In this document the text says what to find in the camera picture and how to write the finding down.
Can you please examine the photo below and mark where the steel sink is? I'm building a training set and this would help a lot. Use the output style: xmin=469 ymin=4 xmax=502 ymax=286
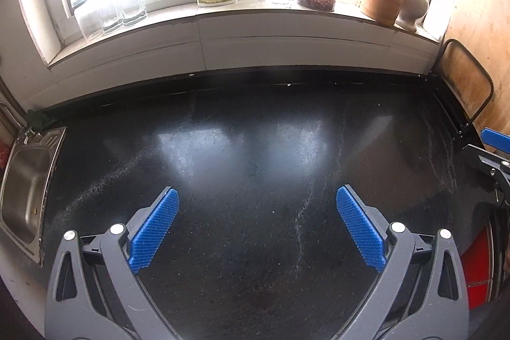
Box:
xmin=0 ymin=126 xmax=68 ymax=267

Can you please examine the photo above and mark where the chrome faucet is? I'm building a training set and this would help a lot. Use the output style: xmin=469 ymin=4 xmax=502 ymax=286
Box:
xmin=0 ymin=101 xmax=48 ymax=137

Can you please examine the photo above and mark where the white mortar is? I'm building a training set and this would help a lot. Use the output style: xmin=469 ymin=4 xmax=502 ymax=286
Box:
xmin=394 ymin=0 xmax=431 ymax=32

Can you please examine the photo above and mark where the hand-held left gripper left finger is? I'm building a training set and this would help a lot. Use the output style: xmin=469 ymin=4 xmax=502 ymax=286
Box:
xmin=45 ymin=186 xmax=183 ymax=340

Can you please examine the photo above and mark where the clear drinking glass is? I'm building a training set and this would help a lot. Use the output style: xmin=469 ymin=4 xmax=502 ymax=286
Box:
xmin=99 ymin=1 xmax=124 ymax=35
xmin=120 ymin=0 xmax=147 ymax=26
xmin=74 ymin=3 xmax=103 ymax=42

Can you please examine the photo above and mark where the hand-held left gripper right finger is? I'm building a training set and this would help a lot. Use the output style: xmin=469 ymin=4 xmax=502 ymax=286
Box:
xmin=332 ymin=184 xmax=471 ymax=340

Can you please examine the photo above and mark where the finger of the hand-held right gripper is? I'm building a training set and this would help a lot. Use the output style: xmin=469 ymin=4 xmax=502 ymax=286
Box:
xmin=463 ymin=127 xmax=510 ymax=209

